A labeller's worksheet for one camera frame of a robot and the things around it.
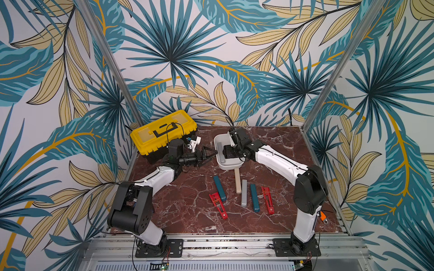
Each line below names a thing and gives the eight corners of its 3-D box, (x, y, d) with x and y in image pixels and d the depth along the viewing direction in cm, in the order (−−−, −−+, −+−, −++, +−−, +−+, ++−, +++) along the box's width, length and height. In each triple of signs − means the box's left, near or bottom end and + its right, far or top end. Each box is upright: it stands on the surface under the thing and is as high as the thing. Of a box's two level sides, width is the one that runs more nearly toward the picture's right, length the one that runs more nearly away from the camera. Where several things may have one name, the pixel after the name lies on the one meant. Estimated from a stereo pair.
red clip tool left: (223, 220, 83) (223, 219, 81) (209, 196, 91) (209, 194, 89) (230, 216, 84) (231, 214, 82) (216, 192, 92) (216, 190, 90)
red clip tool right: (265, 214, 85) (266, 212, 83) (261, 188, 94) (262, 186, 92) (273, 214, 85) (274, 212, 83) (268, 188, 94) (269, 186, 92)
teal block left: (222, 202, 89) (222, 199, 86) (213, 178, 97) (213, 176, 95) (227, 200, 89) (227, 198, 87) (217, 177, 98) (217, 174, 95)
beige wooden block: (235, 193, 91) (236, 191, 89) (234, 170, 100) (234, 168, 98) (240, 193, 91) (241, 191, 89) (238, 170, 100) (239, 168, 98)
